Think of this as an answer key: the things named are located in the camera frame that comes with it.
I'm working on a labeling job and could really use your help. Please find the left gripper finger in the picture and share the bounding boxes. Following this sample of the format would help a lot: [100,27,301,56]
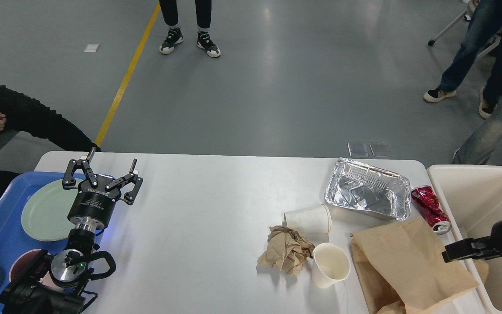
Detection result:
[62,147,99,192]
[105,158,144,205]

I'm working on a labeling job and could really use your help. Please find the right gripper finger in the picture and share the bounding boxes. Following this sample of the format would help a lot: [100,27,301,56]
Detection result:
[442,237,495,263]

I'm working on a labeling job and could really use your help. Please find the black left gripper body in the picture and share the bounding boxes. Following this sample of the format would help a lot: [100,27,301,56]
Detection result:
[67,181,122,231]

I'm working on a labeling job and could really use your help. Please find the green plate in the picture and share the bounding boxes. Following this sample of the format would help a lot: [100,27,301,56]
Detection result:
[20,180,78,241]

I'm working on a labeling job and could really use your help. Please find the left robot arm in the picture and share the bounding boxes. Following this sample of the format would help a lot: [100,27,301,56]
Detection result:
[0,148,143,314]

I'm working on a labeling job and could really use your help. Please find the beige plastic bin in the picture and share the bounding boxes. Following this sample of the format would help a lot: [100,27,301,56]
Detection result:
[427,164,502,314]

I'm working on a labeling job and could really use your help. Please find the crushed red can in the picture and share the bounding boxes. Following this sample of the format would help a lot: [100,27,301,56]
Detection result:
[410,185,451,235]

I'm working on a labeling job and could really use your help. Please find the brown paper bag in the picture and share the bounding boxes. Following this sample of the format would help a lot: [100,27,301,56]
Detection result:
[351,217,478,314]

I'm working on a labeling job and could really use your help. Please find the blue plastic tray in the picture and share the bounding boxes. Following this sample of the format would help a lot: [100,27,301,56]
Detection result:
[0,171,68,314]

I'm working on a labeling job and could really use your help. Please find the seated person in black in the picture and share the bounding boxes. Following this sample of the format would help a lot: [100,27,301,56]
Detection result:
[0,85,100,198]

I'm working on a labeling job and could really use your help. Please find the right floor plate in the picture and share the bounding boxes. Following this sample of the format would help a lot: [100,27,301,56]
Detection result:
[369,142,392,157]

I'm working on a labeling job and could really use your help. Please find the floor plate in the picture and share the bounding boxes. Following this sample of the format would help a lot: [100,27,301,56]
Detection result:
[369,142,392,157]
[347,142,369,158]

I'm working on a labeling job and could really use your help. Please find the aluminium foil tray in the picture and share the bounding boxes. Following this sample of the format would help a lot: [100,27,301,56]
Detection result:
[325,158,411,221]

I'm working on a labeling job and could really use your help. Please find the upright white paper cup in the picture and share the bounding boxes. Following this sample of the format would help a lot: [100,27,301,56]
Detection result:
[311,242,351,288]

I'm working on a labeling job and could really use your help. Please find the left floor plate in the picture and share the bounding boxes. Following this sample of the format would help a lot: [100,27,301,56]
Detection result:
[347,142,369,158]

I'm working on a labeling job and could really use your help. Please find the lying white paper cup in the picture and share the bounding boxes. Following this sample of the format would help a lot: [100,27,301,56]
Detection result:
[283,204,332,234]

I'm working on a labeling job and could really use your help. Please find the crumpled brown paper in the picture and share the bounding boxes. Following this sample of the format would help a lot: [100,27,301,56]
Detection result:
[257,225,315,276]

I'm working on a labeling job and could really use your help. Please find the white rolling chair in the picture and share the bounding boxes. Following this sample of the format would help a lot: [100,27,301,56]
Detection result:
[427,0,502,61]

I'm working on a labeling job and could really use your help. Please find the person with black sneakers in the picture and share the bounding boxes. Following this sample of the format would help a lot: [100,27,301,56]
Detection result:
[159,0,221,58]

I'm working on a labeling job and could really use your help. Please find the person in blue jeans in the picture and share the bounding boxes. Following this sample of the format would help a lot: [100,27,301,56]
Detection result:
[424,0,502,119]

